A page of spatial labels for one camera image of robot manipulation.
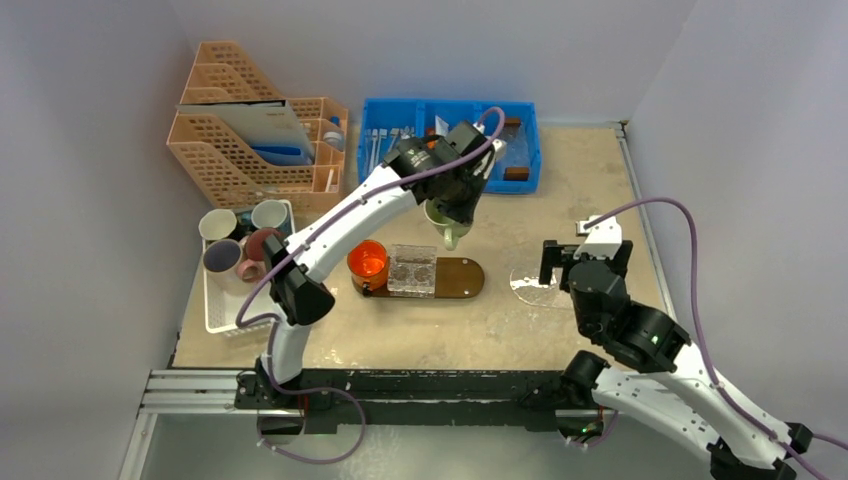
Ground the blue plastic compartment bin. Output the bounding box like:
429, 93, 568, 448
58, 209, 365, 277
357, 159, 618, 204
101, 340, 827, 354
356, 97, 543, 195

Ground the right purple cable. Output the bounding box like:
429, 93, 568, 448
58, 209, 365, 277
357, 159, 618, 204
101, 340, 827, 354
582, 196, 848, 480

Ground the white paper folder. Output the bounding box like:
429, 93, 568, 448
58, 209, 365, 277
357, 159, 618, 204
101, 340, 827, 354
177, 100, 315, 166

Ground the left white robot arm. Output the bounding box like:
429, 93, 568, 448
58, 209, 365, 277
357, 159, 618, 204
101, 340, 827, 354
235, 118, 505, 409

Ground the black aluminium base frame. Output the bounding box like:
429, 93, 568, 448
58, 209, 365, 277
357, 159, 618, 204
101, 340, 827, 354
139, 367, 664, 439

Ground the brown wooden oval tray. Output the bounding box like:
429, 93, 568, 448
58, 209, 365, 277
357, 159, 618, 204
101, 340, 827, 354
351, 257, 486, 299

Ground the clear glass toothbrush holder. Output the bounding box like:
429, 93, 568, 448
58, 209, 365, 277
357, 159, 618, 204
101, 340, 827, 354
387, 244, 437, 298

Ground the purple cable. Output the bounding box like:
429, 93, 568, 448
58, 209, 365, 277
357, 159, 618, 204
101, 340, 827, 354
582, 196, 848, 480
235, 105, 507, 465

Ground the maroon ceramic mug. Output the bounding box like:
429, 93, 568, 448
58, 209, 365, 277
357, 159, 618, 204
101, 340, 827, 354
244, 227, 286, 261

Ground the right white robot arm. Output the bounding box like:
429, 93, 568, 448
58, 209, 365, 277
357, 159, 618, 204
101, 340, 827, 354
539, 240, 812, 479

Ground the orange translucent cup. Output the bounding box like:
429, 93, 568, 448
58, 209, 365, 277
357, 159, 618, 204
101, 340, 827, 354
347, 239, 390, 292

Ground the purple ceramic mug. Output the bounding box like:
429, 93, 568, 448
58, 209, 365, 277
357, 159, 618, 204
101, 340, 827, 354
202, 239, 248, 295

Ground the brown wooden block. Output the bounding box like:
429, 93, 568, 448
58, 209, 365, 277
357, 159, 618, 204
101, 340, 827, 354
503, 167, 531, 182

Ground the peach plastic desk organizer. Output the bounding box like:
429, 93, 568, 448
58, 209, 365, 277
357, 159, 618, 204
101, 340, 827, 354
167, 40, 349, 213

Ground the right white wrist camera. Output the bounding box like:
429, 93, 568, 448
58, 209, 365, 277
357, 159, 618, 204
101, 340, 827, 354
573, 215, 623, 260

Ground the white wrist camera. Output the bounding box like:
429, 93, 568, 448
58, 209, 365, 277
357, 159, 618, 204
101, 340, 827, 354
490, 138, 508, 164
573, 215, 623, 260

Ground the light green ceramic mug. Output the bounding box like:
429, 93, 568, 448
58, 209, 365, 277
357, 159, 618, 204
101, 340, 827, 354
423, 201, 472, 251

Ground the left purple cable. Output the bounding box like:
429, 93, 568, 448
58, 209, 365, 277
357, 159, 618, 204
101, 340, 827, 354
235, 105, 507, 465

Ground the cream ceramic mug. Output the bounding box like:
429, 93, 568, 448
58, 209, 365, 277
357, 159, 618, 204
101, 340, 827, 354
198, 209, 239, 242

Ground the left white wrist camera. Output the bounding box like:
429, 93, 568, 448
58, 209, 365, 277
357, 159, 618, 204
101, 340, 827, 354
490, 138, 508, 164

